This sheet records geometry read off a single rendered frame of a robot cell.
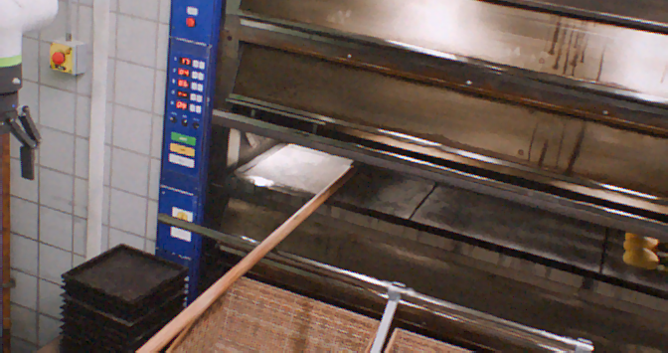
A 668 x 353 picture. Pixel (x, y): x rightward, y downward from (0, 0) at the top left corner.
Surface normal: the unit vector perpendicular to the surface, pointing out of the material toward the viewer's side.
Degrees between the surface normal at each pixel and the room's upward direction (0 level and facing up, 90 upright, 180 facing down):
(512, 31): 70
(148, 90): 90
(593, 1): 90
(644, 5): 90
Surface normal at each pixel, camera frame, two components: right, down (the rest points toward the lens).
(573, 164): -0.29, -0.05
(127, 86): -0.36, 0.28
